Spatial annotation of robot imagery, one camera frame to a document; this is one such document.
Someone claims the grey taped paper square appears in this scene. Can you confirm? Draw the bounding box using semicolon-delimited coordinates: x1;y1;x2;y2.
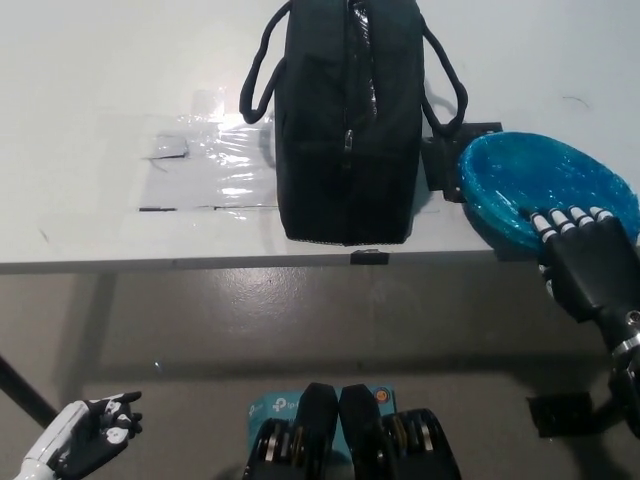
144;133;190;160

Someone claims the blue plastic-wrapped plate stack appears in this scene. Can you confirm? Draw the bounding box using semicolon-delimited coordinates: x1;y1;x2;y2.
457;130;637;254

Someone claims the white taped paper sheet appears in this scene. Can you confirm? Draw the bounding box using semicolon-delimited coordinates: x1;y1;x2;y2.
139;158;284;211

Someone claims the black tape patch on table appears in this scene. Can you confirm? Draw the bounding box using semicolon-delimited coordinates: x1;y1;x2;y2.
419;119;504;204

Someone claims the clear plastic tape sheet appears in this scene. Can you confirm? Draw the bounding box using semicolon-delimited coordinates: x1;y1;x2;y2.
89;87;286;221

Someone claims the black floor tape patch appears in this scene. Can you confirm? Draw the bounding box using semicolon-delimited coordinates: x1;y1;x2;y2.
527;393;601;439

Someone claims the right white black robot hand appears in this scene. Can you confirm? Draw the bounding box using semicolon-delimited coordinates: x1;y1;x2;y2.
519;204;640;349

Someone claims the teal tp-link box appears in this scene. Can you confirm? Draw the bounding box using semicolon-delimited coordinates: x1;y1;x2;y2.
248;384;399;451

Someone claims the black diagonal table leg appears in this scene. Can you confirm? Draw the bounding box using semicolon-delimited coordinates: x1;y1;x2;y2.
0;352;59;429

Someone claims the black fabric duffel bag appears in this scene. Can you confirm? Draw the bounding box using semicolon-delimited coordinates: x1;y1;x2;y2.
239;0;469;247

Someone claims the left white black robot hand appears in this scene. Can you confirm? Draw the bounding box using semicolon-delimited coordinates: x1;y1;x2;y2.
14;391;145;480

